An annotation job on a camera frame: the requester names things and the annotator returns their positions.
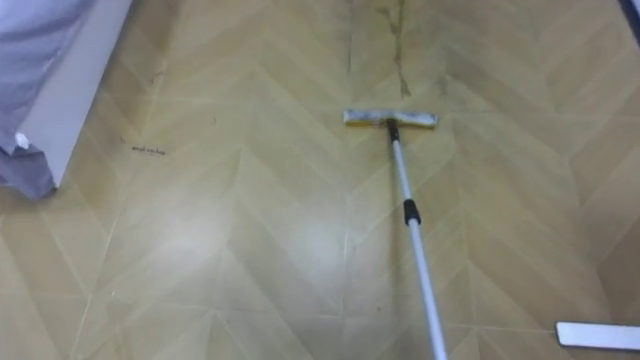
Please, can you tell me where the grey bed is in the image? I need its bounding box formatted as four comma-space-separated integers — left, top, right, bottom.
0, 0, 134, 201

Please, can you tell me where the dark blue object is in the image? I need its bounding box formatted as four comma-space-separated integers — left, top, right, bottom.
617, 0, 640, 47

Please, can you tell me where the white flat panel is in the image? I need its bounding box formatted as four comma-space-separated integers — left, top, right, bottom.
554, 320, 640, 352

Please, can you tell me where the mop with white pole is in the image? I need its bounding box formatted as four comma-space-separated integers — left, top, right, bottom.
342, 108, 449, 360

